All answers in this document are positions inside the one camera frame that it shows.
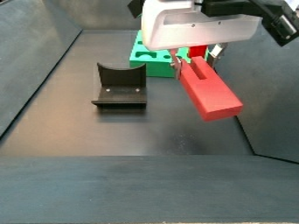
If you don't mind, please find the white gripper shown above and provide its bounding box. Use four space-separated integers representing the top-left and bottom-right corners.
142 0 259 80

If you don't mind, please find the red double-square U block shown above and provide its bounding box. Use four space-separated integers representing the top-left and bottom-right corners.
181 57 243 122

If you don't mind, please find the green shape sorter board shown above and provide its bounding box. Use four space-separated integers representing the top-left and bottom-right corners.
130 31 191 78

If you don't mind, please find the black curved holder stand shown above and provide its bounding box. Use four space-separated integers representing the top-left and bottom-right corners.
91 63 147 108

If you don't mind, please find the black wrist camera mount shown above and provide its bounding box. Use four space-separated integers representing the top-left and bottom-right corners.
201 0 299 46

